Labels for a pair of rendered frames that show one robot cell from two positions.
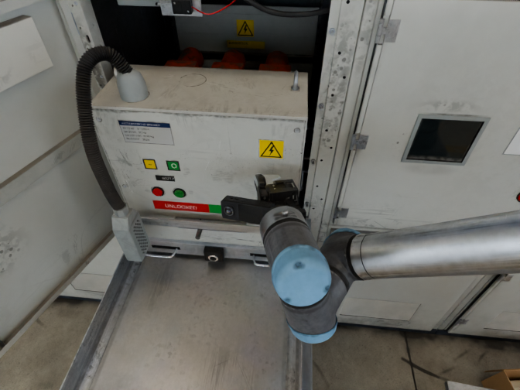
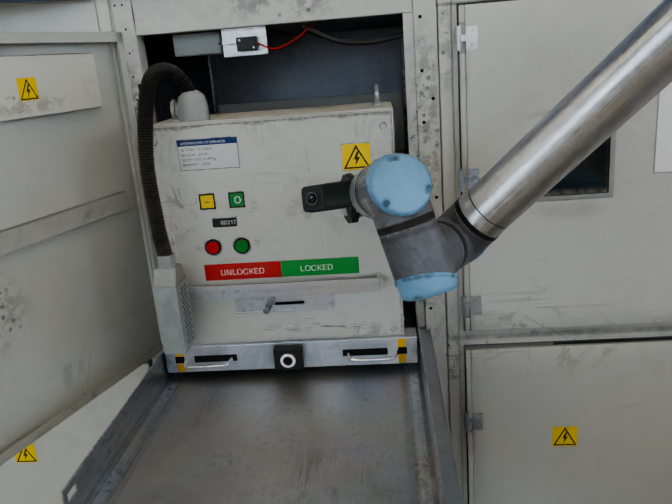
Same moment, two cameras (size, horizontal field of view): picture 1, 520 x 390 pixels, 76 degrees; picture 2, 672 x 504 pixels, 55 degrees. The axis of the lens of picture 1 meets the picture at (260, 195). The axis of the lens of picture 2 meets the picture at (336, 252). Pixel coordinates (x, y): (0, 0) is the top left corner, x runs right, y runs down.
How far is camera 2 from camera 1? 0.70 m
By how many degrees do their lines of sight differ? 28
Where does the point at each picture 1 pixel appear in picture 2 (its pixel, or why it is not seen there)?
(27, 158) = (55, 204)
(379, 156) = not seen: hidden behind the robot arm
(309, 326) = (419, 257)
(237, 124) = (315, 127)
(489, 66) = (587, 62)
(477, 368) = not seen: outside the picture
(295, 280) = (392, 175)
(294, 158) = not seen: hidden behind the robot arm
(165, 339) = (223, 449)
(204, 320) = (281, 428)
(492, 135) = (629, 148)
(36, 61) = (89, 95)
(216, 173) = (290, 204)
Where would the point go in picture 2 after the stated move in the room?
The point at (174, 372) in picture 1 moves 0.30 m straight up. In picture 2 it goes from (240, 477) to (216, 307)
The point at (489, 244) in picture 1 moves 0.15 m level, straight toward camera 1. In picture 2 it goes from (572, 101) to (513, 113)
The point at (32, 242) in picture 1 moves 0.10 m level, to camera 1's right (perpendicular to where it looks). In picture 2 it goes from (36, 325) to (87, 320)
